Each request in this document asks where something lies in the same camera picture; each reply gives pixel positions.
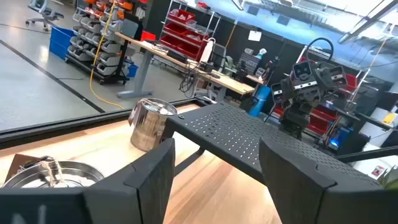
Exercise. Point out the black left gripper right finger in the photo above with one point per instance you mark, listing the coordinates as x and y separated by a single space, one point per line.
311 199

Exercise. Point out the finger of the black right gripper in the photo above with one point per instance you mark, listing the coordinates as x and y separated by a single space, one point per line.
280 91
337 77

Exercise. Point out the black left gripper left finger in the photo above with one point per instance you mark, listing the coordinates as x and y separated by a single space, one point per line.
124 199

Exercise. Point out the silver candle tin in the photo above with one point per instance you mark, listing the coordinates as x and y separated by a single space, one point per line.
149 130
74 175

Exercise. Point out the blue barrel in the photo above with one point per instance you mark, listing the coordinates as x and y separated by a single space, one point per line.
260 99

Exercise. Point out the workbench with grey legs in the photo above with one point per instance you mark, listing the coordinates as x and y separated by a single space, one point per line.
230 84

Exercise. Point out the black perforated metal shelf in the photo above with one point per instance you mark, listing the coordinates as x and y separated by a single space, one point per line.
236 133

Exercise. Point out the white paper sign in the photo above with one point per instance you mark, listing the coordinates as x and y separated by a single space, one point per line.
255 35

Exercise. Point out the yellow sticky note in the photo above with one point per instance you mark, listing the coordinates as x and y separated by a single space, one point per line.
389 119

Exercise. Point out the rack of red bins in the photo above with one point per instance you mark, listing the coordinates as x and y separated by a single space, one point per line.
180 31

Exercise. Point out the small blue bucket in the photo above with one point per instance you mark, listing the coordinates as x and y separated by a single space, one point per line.
133 71

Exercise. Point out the rack of grey bins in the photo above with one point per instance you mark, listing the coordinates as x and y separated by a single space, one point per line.
105 59

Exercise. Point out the blue plastic crate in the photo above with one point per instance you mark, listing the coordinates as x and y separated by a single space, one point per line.
60 42

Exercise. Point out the grey office chair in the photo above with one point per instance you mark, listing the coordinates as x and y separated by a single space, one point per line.
46 14

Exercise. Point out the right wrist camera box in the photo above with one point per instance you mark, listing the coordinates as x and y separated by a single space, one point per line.
302 71

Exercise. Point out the black aluminium table frame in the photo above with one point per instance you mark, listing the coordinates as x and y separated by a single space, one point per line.
62 128

